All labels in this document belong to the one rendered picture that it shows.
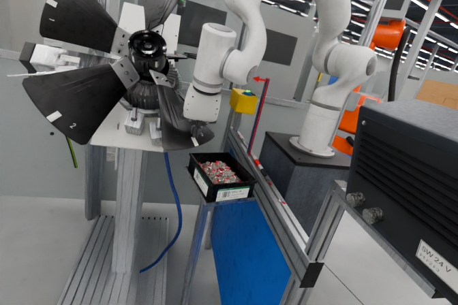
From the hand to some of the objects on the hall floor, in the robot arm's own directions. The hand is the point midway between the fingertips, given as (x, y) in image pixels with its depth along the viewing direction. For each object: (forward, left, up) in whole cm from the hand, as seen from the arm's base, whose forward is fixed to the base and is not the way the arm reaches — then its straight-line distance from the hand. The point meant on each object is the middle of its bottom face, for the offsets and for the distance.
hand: (195, 130), depth 76 cm
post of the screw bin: (-11, -6, -101) cm, 102 cm away
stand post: (+9, -56, -101) cm, 116 cm away
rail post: (-18, +39, -101) cm, 110 cm away
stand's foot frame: (+12, -43, -100) cm, 110 cm away
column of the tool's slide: (+30, -88, -100) cm, 137 cm away
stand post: (+15, -34, -101) cm, 107 cm away
